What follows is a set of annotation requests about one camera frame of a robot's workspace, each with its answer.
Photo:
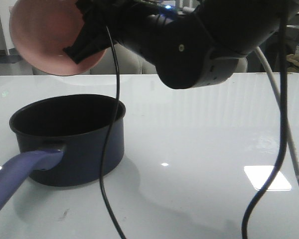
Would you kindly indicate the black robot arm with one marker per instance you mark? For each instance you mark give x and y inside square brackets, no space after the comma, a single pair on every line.
[194,49]

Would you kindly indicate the beige folded cushion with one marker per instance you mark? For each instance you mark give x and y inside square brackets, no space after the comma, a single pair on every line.
[293,63]

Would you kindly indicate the pink plastic bowl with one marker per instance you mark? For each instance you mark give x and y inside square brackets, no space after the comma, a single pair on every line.
[41,29]

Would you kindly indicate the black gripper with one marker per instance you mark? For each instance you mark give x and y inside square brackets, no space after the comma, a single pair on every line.
[128,22]

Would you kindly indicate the dark grey appliance cabinet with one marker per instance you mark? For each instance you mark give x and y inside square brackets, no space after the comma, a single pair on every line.
[270,47]

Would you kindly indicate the dark blue saucepan purple handle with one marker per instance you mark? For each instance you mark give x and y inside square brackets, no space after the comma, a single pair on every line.
[64,141]

